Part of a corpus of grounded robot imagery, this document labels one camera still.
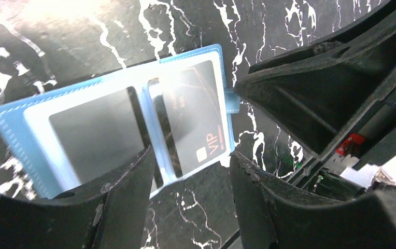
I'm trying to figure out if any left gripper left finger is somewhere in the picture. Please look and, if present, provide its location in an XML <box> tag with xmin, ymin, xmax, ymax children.
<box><xmin>0</xmin><ymin>147</ymin><xmax>155</xmax><ymax>248</ymax></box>

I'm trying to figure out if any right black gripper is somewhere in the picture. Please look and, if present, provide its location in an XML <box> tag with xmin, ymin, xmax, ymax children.
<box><xmin>234</xmin><ymin>1</ymin><xmax>396</xmax><ymax>191</ymax></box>

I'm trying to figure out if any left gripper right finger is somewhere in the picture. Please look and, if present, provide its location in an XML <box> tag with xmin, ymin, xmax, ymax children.
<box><xmin>229</xmin><ymin>151</ymin><xmax>396</xmax><ymax>248</ymax></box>

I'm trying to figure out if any black credit card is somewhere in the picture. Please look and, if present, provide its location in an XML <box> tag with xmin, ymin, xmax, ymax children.
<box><xmin>148</xmin><ymin>60</ymin><xmax>228</xmax><ymax>177</ymax></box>
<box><xmin>49</xmin><ymin>87</ymin><xmax>150</xmax><ymax>184</ymax></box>

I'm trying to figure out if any blue card holder wallet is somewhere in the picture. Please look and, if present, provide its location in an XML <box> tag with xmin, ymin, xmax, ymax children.
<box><xmin>0</xmin><ymin>44</ymin><xmax>240</xmax><ymax>198</ymax></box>

